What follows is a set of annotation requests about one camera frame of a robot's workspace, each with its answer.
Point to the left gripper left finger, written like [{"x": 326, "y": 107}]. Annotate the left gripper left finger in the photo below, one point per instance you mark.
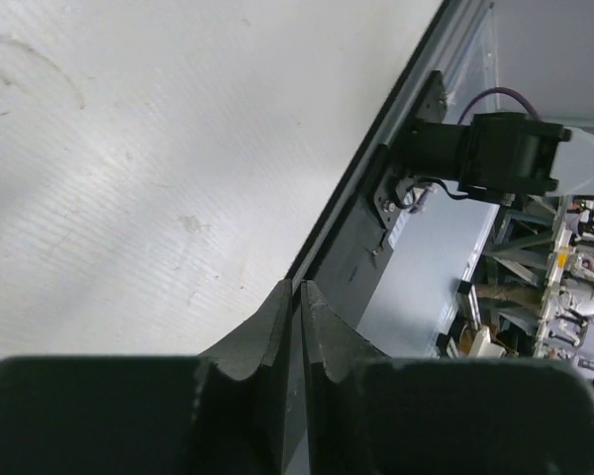
[{"x": 219, "y": 412}]

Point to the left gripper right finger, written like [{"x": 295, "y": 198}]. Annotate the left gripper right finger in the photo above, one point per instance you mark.
[{"x": 369, "y": 413}]

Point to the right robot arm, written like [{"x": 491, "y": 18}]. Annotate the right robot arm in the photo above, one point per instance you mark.
[{"x": 500, "y": 156}]

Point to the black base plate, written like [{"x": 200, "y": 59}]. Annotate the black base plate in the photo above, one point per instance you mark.
[{"x": 392, "y": 274}]

